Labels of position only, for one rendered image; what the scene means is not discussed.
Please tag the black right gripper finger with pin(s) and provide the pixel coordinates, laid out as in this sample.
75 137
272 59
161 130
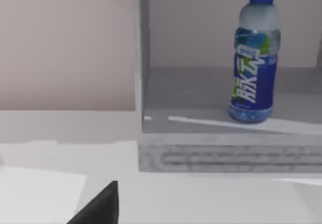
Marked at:
103 206

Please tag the grey cabinet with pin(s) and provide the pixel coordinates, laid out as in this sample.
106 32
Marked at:
201 151

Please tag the blue bottle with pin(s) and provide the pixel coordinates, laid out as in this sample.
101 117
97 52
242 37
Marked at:
254 65

